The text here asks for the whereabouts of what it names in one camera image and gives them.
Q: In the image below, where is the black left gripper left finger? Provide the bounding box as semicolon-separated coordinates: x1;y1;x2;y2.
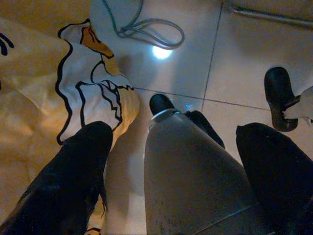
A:
0;121;113;235

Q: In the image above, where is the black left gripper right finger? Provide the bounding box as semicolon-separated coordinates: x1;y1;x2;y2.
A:
236;122;313;235

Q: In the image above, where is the yellow cartoon print blanket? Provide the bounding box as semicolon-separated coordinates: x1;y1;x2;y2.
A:
0;18;140;235

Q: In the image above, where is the silver robot right leg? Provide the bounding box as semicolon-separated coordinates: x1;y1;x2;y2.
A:
282;86;313;126

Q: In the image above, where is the silver robot leg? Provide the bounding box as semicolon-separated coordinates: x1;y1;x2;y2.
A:
282;86;313;126
144;109;277;235

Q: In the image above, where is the black robot right foot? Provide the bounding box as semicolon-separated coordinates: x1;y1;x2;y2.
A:
264;66;301;132

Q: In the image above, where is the silver robot left leg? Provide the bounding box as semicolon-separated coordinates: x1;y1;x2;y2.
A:
144;109;277;235

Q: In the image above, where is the grey cable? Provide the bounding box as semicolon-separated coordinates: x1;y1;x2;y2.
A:
101;0;185;50
226;3;313;28

